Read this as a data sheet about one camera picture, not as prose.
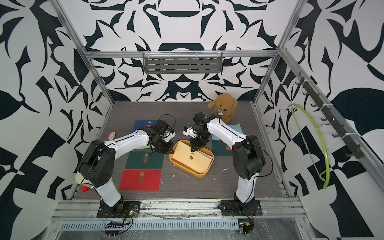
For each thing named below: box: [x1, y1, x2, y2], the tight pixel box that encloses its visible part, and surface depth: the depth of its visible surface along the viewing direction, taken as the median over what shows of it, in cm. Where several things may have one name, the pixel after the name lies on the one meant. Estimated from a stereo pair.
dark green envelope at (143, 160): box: [125, 151, 164, 169], surface depth 92 cm
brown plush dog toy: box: [208, 93, 238, 124], surface depth 99 cm
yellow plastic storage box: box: [169, 139, 215, 178], surface depth 86 cm
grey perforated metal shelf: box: [142, 51, 223, 74], surface depth 96 cm
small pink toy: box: [108, 131, 117, 141], surface depth 101 cm
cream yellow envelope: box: [172, 140, 212, 174], surface depth 87 cm
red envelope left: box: [118, 169, 162, 191], surface depth 85 cm
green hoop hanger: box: [289, 104, 331, 190], surface depth 63 cm
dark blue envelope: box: [132, 119, 158, 133], surface depth 110 cm
